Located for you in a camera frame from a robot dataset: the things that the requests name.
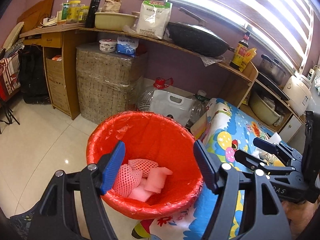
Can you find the blue and white salt bag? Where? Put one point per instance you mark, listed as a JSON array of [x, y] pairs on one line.
[[127, 46]]

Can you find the wooden kitchen shelf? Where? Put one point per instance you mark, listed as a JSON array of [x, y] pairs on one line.
[[246, 87]]

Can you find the wooden desk with drawer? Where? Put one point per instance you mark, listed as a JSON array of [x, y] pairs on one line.
[[65, 55]]

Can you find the yellow seasoning packet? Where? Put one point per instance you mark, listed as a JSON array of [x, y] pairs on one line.
[[250, 56]]

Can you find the black induction cooker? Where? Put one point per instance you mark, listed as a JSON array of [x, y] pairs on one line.
[[272, 85]]

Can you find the bed with floral blanket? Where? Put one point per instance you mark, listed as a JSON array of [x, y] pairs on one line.
[[7, 75]]

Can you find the steel cooking pot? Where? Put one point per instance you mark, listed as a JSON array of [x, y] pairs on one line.
[[272, 70]]

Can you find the dark patterned cloth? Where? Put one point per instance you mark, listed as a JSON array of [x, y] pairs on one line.
[[22, 222]]

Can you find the clear oil jug red cap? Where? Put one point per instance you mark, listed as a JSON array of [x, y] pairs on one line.
[[147, 97]]

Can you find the white rice cooker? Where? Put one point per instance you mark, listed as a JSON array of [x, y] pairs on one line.
[[297, 92]]

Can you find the black wok with lid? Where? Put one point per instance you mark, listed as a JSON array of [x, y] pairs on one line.
[[197, 38]]

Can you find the plastic wrapped woven crate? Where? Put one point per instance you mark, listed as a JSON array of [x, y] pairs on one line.
[[105, 80]]

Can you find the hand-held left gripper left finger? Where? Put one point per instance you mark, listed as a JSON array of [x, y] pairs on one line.
[[113, 167]]

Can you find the glass bottle green label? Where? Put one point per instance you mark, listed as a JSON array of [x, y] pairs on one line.
[[65, 7]]

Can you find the cardboard box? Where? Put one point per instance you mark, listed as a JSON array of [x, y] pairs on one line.
[[57, 85]]

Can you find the brown paper bag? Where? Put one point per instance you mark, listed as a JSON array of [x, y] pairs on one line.
[[112, 5]]

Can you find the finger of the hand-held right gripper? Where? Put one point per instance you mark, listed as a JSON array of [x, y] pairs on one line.
[[247, 158], [265, 143]]

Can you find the dark soy sauce bottle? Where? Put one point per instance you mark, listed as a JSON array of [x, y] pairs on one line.
[[238, 52]]

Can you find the white flour bag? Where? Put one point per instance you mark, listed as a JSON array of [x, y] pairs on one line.
[[152, 20]]

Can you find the clear plastic sheet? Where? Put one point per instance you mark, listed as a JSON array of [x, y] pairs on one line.
[[210, 60]]

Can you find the striped window blind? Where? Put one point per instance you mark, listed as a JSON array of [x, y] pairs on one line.
[[237, 5]]

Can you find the small clear jar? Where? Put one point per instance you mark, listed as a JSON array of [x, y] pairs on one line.
[[84, 15]]

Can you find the black tripod stand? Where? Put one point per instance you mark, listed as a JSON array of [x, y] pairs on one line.
[[10, 116]]

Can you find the red plastic bin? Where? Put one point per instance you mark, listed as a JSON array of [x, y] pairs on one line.
[[155, 140]]

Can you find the white cabinet door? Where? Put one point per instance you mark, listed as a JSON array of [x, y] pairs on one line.
[[290, 130]]

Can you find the large pink foam net sleeve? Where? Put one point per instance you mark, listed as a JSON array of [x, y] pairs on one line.
[[125, 180]]

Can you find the person's right hand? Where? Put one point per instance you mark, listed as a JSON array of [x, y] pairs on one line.
[[297, 211]]

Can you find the pink foam net with red inside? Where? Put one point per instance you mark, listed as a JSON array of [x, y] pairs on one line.
[[143, 165]]

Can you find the black flask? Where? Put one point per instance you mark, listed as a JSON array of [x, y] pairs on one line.
[[92, 12]]

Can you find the large pale green basin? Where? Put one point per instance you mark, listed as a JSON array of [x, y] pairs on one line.
[[262, 112]]

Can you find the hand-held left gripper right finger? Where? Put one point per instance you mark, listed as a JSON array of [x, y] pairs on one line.
[[206, 165]]

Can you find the yellow lidded jar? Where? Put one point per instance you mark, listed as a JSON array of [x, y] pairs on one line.
[[73, 12]]

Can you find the black backpack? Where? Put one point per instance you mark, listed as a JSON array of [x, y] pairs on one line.
[[32, 75]]

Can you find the wooden board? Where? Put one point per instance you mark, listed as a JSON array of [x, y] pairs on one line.
[[37, 12]]

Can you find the white round tub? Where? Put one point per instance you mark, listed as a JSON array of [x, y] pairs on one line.
[[107, 46]]

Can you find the white power strip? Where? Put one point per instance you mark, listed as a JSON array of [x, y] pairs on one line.
[[312, 73]]

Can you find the blue cartoon printed tablecloth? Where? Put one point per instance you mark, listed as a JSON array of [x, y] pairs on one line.
[[225, 135]]

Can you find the beige woven cushion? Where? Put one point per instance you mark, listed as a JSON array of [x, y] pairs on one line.
[[13, 36]]

